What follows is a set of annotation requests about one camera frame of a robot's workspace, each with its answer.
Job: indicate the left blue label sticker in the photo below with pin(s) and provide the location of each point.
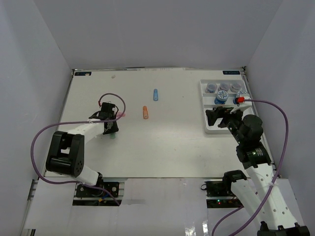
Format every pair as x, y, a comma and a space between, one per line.
82, 74

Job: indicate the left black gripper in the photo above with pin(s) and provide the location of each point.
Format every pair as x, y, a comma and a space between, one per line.
114, 129

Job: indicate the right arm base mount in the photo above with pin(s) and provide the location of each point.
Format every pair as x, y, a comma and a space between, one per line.
218, 197

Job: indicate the white compartment tray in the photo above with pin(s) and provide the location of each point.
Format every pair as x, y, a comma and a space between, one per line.
212, 113

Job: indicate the right blue label sticker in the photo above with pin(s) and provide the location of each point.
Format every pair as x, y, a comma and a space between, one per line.
231, 72

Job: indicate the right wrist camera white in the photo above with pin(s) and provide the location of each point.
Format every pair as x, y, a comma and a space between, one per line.
243, 103

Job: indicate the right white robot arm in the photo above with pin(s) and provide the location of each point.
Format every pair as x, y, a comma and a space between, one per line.
255, 188

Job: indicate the pink correction tape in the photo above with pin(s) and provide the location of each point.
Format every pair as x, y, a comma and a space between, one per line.
119, 114

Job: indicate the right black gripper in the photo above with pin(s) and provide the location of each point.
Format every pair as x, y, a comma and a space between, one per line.
220, 112

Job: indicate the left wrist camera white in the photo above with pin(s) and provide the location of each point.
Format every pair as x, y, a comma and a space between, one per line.
108, 125

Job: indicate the blue label sticker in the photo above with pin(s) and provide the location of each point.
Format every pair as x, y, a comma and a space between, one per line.
82, 74
231, 72

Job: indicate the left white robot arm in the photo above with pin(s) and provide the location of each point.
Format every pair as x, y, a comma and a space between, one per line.
66, 154

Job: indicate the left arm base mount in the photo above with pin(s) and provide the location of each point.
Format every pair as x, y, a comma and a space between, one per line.
111, 193

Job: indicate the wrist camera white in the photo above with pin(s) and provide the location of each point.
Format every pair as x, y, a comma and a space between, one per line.
108, 125
243, 103

